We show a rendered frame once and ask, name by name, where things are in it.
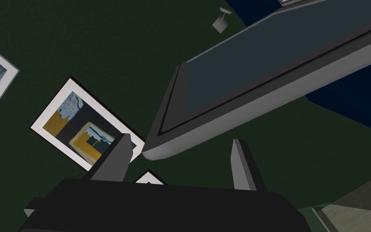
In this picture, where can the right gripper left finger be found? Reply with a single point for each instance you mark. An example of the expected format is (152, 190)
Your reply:
(116, 161)

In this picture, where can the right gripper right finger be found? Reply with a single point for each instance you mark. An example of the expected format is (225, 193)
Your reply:
(242, 167)

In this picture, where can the small white framed picture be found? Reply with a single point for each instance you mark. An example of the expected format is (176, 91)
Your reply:
(149, 179)

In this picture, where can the yellow and blue framed picture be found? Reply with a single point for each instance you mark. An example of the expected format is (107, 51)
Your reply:
(76, 120)

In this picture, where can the grey flat screen television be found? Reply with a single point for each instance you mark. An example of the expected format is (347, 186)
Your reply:
(256, 74)

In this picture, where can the pale wooden table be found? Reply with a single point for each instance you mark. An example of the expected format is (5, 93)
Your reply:
(353, 214)

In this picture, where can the grey wall lamp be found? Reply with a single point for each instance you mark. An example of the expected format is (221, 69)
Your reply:
(221, 21)

